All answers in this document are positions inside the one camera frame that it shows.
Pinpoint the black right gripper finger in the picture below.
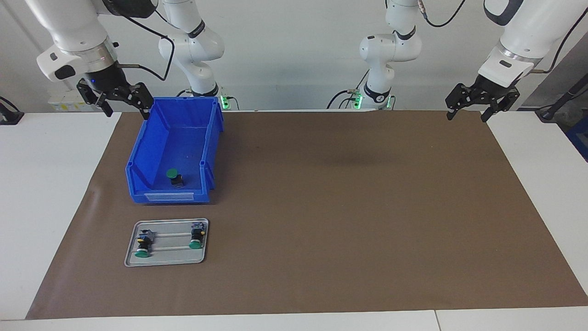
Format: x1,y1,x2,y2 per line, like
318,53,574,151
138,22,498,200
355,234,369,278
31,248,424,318
122,83,154,121
76,79,114,117

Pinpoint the black stand pole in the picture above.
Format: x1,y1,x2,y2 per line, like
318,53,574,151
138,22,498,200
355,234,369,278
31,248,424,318
535,74,588,122

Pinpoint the black table clamp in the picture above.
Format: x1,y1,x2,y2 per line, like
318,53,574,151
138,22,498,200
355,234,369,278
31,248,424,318
0,97,24,126

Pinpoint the silver metal tray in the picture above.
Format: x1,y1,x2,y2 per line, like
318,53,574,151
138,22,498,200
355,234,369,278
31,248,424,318
124,218,209,267

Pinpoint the brown paper table mat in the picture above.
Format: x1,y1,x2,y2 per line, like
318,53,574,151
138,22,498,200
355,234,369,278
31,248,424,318
25,110,588,320

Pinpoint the green push button switch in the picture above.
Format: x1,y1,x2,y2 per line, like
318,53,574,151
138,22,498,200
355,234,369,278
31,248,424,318
135,229,157,258
188,222,206,249
166,168,186,188

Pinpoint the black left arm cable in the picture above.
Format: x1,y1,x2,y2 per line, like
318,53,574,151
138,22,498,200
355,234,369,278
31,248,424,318
416,0,588,74

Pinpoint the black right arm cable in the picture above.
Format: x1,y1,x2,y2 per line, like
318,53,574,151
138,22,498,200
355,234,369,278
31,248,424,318
94,0,176,82

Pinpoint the blue plastic storage bin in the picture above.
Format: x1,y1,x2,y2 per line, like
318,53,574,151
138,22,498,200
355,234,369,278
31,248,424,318
125,96,225,204

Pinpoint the black left base cable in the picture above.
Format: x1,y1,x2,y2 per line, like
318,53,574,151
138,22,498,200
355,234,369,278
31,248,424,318
327,69,368,110

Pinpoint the blue crate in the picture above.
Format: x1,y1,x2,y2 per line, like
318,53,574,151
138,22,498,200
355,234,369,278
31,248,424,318
566,115,588,162

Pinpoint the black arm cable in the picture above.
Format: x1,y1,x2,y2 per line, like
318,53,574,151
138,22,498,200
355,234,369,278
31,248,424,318
94,0,176,82
416,0,588,74

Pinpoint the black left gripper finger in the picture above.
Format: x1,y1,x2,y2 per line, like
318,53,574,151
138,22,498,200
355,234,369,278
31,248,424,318
446,84,476,121
481,89,520,122

